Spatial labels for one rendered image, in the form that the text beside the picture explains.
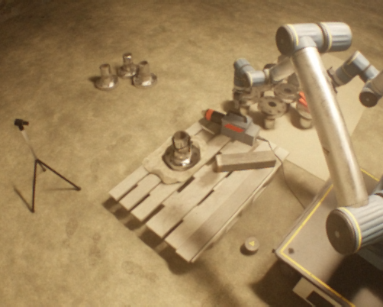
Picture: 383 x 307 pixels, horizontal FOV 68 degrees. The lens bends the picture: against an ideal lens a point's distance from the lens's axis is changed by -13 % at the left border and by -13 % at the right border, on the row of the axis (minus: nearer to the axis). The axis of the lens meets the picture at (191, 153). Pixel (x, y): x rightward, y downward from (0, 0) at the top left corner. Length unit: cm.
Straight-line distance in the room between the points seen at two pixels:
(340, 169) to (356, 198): 13
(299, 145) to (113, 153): 162
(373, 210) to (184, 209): 130
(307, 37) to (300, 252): 116
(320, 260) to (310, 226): 23
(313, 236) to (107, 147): 184
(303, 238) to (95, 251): 137
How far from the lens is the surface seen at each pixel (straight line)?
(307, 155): 287
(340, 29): 162
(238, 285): 214
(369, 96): 178
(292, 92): 310
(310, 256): 192
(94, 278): 222
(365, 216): 134
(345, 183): 134
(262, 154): 245
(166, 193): 229
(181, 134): 235
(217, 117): 263
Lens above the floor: 200
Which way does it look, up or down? 47 degrees down
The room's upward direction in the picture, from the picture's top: straight up
